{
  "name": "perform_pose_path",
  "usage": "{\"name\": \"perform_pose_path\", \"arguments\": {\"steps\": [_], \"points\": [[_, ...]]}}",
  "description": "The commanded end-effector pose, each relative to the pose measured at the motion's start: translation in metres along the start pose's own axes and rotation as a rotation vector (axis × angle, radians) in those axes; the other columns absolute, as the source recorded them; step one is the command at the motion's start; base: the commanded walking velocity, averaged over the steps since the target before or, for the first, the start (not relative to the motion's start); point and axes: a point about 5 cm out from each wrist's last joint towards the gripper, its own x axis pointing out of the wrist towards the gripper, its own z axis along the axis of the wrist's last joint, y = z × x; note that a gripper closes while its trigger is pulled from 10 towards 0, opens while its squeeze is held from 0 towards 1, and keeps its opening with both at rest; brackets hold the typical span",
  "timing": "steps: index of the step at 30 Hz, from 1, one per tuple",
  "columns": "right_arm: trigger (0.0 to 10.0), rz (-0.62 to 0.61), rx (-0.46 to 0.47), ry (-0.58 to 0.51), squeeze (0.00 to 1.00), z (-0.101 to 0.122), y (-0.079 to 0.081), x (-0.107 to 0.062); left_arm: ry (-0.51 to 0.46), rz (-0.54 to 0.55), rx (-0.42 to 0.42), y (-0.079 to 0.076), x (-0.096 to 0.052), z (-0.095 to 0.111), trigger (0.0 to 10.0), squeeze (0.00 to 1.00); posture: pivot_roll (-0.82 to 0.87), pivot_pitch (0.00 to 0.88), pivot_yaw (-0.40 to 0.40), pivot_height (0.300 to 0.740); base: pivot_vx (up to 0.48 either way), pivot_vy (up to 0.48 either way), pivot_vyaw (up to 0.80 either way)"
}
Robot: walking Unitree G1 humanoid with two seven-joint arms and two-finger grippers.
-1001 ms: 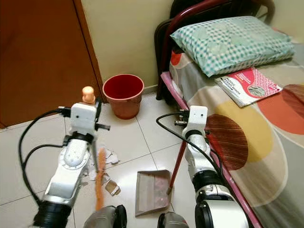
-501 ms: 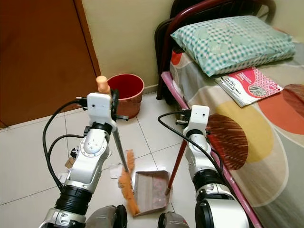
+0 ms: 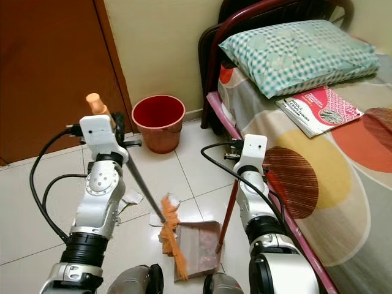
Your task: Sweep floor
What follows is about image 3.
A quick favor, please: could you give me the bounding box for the dustpan with red handle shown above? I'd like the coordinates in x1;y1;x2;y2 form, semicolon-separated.
175;178;242;282

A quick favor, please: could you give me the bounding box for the orange bristle broom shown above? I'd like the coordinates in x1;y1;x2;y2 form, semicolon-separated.
86;92;189;281

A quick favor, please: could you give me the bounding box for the red plastic bucket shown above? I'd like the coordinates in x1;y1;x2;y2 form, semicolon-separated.
132;94;186;154

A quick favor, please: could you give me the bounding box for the brown wooden door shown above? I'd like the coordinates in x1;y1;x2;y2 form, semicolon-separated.
0;0;134;166

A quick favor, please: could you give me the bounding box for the red and white book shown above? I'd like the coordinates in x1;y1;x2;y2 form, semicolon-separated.
275;86;364;138

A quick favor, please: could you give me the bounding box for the patterned bed sheet mattress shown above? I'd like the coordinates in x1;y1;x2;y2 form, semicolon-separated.
205;60;392;294

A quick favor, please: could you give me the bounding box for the grey right robot leg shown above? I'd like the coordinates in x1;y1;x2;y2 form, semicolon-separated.
202;273;247;294

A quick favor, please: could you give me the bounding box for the grey robot leg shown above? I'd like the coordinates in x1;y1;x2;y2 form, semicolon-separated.
202;273;247;294
107;263;165;294

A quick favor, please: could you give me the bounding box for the green checkered pillow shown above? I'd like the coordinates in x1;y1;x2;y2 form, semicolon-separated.
219;20;382;100

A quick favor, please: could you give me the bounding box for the grey left robot leg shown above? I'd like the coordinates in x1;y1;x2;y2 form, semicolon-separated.
107;263;165;294

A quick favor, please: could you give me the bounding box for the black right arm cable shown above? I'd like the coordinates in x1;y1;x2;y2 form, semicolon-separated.
200;140;287;222

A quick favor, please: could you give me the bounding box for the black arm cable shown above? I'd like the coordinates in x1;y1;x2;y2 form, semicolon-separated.
29;124;89;244
200;140;287;222

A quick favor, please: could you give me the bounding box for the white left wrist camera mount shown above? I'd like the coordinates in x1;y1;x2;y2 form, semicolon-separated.
78;115;124;162

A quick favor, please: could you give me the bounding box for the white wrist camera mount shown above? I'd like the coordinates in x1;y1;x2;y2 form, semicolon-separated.
78;115;124;162
239;134;268;173

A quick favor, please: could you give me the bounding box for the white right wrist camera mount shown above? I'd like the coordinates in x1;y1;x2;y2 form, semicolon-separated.
239;134;268;173

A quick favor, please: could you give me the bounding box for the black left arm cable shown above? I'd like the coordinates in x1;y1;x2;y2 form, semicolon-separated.
29;124;89;244

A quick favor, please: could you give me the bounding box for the dark red metal bed frame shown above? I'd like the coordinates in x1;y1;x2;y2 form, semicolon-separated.
198;0;355;130

